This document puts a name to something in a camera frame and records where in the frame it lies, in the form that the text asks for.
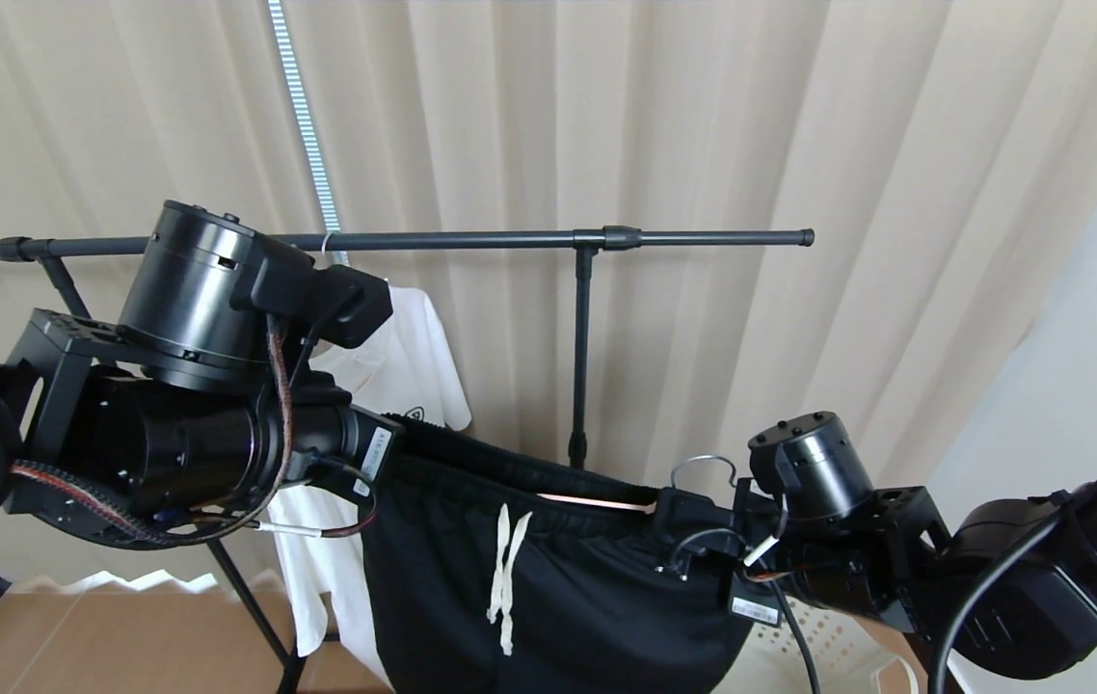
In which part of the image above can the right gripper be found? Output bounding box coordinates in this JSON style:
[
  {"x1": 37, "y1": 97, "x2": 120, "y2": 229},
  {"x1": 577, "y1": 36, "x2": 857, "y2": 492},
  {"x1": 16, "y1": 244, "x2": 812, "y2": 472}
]
[{"x1": 728, "y1": 538, "x2": 885, "y2": 629}]

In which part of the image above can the black garment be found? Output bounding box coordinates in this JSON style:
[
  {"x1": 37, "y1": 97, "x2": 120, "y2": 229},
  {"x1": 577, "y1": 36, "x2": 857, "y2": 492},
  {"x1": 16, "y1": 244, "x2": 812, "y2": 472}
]
[{"x1": 361, "y1": 414, "x2": 758, "y2": 694}]

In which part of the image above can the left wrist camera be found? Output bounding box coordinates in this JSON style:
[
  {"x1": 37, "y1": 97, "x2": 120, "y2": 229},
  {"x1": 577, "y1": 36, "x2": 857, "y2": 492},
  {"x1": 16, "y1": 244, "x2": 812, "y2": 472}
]
[{"x1": 245, "y1": 241, "x2": 394, "y2": 387}]

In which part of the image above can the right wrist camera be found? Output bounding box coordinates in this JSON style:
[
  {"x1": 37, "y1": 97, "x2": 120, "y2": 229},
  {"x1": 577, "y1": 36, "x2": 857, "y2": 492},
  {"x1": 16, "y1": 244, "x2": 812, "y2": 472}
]
[{"x1": 653, "y1": 487, "x2": 744, "y2": 581}]

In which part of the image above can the white garment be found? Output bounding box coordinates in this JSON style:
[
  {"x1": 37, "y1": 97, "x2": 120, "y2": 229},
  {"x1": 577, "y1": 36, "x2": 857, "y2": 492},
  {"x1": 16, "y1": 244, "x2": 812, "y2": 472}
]
[{"x1": 267, "y1": 286, "x2": 472, "y2": 690}]

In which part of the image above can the white laundry basket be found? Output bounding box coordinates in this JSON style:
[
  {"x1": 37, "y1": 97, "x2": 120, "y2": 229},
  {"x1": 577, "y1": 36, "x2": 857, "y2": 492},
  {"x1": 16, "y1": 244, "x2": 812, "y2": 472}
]
[{"x1": 712, "y1": 600, "x2": 922, "y2": 694}]

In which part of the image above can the black clothes rack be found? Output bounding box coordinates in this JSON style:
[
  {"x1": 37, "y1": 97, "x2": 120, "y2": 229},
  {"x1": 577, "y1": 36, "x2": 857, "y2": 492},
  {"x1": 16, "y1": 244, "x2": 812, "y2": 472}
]
[{"x1": 0, "y1": 227, "x2": 816, "y2": 694}]

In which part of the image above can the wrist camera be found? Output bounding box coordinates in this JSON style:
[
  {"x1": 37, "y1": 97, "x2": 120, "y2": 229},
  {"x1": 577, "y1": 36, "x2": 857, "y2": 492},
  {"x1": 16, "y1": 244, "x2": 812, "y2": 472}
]
[
  {"x1": 653, "y1": 487, "x2": 744, "y2": 581},
  {"x1": 245, "y1": 241, "x2": 394, "y2": 387}
]

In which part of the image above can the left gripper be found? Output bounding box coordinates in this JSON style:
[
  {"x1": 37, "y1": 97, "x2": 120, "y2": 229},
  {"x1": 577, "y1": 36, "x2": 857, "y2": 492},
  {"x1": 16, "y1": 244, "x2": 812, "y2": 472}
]
[{"x1": 292, "y1": 388, "x2": 403, "y2": 502}]

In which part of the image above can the beige curtain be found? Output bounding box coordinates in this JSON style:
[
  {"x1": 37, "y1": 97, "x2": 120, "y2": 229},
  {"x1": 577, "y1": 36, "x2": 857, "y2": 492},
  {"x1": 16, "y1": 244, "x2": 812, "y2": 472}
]
[{"x1": 0, "y1": 0, "x2": 1097, "y2": 594}]

